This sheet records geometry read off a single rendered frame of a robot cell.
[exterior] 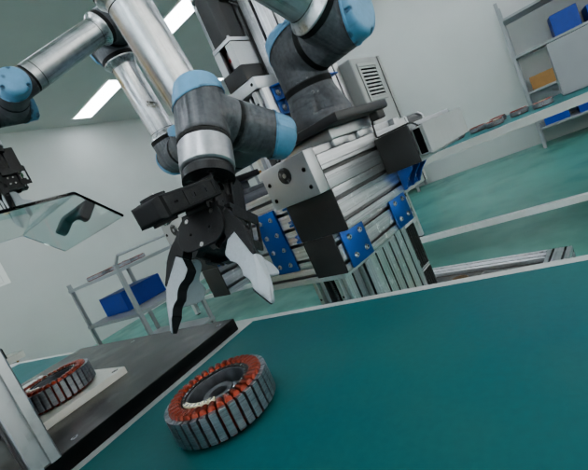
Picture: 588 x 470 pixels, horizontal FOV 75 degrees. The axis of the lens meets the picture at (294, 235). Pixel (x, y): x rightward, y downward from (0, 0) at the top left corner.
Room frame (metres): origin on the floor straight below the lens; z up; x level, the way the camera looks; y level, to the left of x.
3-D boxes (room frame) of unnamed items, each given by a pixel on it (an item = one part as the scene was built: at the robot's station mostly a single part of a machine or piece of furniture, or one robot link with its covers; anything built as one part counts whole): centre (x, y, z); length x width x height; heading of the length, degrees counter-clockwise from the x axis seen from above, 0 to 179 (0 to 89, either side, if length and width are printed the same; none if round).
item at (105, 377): (0.60, 0.45, 0.78); 0.15 x 0.15 x 0.01; 53
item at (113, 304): (3.32, 1.45, 0.51); 1.01 x 0.60 x 1.01; 53
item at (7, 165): (1.09, 0.65, 1.29); 0.09 x 0.08 x 0.12; 135
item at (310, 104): (0.92, -0.17, 1.09); 0.15 x 0.15 x 0.10
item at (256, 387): (0.38, 0.14, 0.77); 0.11 x 0.11 x 0.04
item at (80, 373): (0.60, 0.45, 0.80); 0.11 x 0.11 x 0.04
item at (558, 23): (4.92, -4.21, 1.41); 0.42 x 0.28 x 0.26; 145
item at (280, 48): (0.91, -0.18, 1.20); 0.13 x 0.12 x 0.14; 38
